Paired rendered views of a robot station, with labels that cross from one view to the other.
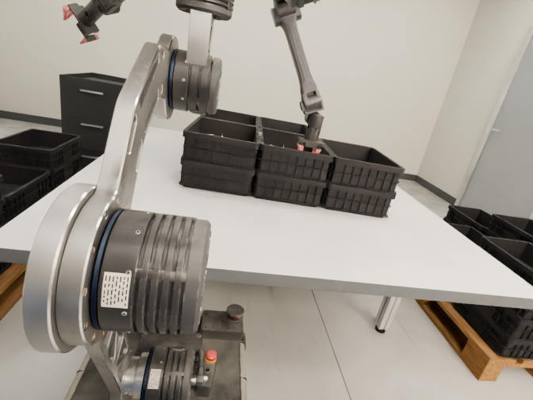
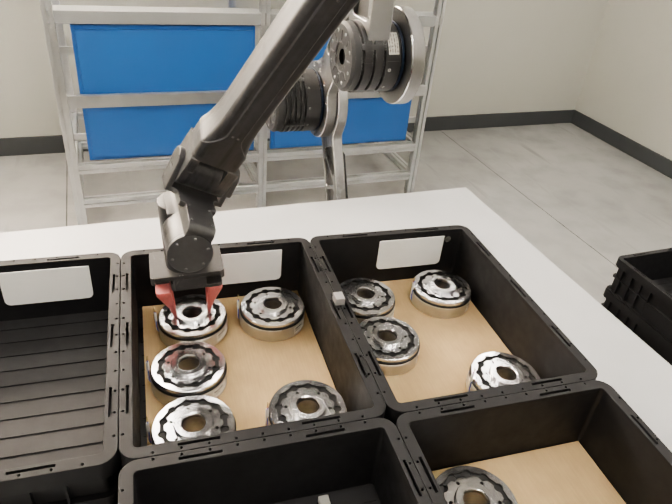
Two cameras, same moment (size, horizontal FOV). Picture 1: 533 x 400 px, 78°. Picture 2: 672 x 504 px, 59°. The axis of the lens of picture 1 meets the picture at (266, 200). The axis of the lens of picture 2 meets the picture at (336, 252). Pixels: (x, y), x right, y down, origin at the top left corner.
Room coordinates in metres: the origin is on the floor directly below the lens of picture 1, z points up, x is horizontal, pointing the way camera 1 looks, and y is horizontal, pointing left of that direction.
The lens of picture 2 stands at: (2.11, -0.09, 1.45)
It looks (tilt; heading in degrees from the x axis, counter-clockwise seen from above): 33 degrees down; 166
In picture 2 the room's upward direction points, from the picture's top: 6 degrees clockwise
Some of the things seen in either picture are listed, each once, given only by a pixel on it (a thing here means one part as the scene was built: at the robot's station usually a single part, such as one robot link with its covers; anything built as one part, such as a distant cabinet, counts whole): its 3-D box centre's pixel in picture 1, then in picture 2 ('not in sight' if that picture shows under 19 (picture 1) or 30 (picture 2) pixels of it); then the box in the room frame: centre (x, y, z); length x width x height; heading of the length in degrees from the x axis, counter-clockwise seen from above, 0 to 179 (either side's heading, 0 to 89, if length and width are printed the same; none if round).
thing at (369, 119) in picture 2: not in sight; (345, 88); (-0.58, 0.53, 0.60); 0.72 x 0.03 x 0.56; 100
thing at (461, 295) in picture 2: not in sight; (441, 287); (1.33, 0.30, 0.86); 0.10 x 0.10 x 0.01
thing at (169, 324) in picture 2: not in sight; (192, 315); (1.37, -0.13, 0.86); 0.10 x 0.10 x 0.01
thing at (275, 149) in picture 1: (292, 143); (236, 327); (1.48, -0.06, 0.92); 0.40 x 0.30 x 0.02; 6
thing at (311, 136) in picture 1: (312, 135); (184, 250); (1.38, -0.13, 0.98); 0.10 x 0.07 x 0.07; 96
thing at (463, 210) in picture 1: (473, 237); not in sight; (2.34, -1.59, 0.31); 0.40 x 0.30 x 0.34; 10
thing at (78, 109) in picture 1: (105, 132); not in sight; (2.76, 1.47, 0.45); 0.62 x 0.45 x 0.90; 10
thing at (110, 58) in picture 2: not in sight; (171, 93); (-0.45, -0.25, 0.60); 0.72 x 0.03 x 0.56; 100
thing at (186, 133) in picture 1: (225, 131); (435, 303); (1.45, 0.23, 0.92); 0.40 x 0.30 x 0.02; 6
